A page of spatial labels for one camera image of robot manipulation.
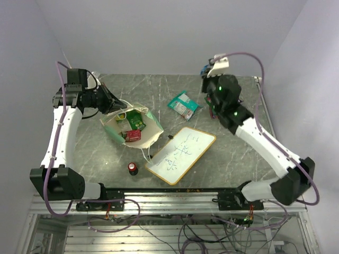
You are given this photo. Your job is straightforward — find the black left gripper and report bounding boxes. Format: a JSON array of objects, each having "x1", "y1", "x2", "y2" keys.
[{"x1": 84, "y1": 82, "x2": 127, "y2": 114}]

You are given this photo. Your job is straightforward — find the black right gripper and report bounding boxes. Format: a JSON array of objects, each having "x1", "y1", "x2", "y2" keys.
[{"x1": 200, "y1": 68, "x2": 225, "y2": 113}]

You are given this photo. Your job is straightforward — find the teal snack packet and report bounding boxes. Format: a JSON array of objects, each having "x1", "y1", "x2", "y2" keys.
[{"x1": 167, "y1": 90, "x2": 200, "y2": 121}]

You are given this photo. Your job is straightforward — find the blue M&M's candy bag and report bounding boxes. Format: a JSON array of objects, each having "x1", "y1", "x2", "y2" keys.
[{"x1": 200, "y1": 64, "x2": 210, "y2": 76}]

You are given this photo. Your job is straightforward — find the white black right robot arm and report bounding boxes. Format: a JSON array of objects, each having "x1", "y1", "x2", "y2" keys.
[{"x1": 201, "y1": 75, "x2": 315, "y2": 210}]

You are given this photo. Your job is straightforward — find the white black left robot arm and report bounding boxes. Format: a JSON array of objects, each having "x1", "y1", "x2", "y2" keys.
[{"x1": 30, "y1": 68, "x2": 127, "y2": 210}]

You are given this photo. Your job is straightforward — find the red snack packet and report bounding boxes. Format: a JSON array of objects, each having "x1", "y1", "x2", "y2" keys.
[{"x1": 121, "y1": 130, "x2": 141, "y2": 142}]

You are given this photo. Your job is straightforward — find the small yellow-framed whiteboard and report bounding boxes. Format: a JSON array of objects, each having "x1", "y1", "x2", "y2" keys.
[{"x1": 145, "y1": 127, "x2": 216, "y2": 186}]

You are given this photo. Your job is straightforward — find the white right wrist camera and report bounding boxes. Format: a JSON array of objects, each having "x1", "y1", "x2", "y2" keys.
[{"x1": 207, "y1": 54, "x2": 229, "y2": 78}]

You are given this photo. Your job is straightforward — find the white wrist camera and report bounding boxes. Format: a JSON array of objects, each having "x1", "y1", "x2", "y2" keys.
[
  {"x1": 207, "y1": 54, "x2": 229, "y2": 78},
  {"x1": 87, "y1": 71, "x2": 101, "y2": 89}
]

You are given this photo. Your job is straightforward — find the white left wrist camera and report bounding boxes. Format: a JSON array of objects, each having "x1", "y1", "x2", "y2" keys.
[{"x1": 87, "y1": 71, "x2": 101, "y2": 89}]

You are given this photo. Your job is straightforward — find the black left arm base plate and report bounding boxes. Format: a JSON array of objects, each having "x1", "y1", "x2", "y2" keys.
[{"x1": 76, "y1": 190, "x2": 125, "y2": 212}]

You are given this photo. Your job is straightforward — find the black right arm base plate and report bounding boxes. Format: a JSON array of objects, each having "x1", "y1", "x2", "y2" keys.
[{"x1": 212, "y1": 188, "x2": 264, "y2": 211}]

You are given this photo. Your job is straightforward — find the aluminium frame rail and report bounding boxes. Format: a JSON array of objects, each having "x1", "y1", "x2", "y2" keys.
[{"x1": 29, "y1": 192, "x2": 307, "y2": 215}]

